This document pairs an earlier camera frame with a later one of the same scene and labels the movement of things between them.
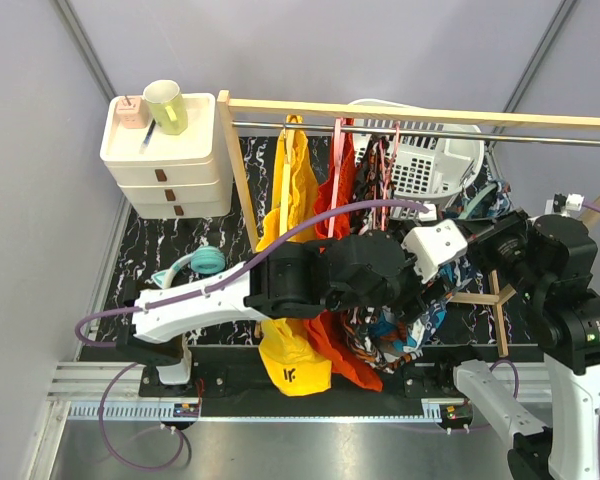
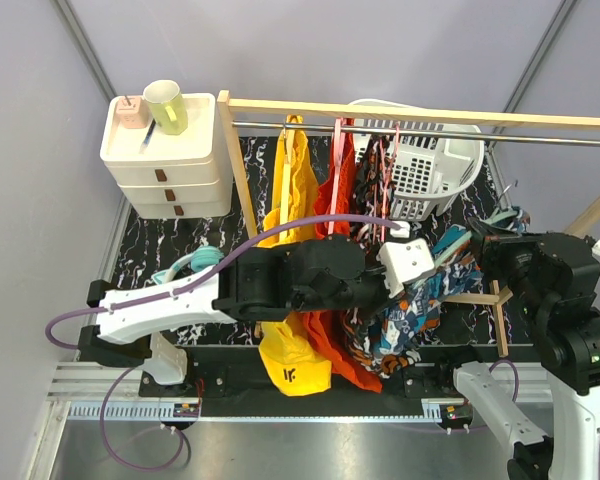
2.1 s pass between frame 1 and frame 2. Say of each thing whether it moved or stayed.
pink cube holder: stayed
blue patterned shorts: moved
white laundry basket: stayed
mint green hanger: moved
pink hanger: stayed
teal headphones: stayed
